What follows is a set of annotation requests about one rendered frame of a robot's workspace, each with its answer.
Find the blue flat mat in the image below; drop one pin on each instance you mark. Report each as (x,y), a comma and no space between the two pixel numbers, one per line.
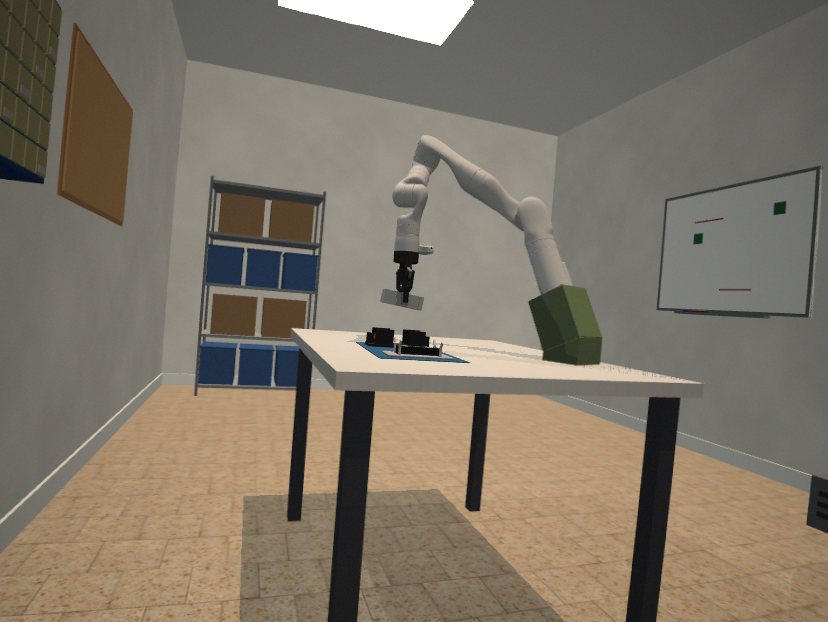
(414,345)

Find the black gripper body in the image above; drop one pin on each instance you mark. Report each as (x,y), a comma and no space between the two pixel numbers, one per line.
(406,259)

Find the grey rectangular cover with black slots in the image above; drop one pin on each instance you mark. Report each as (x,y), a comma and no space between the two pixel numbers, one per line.
(394,298)

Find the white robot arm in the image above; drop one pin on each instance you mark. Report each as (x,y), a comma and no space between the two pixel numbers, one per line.
(530,215)

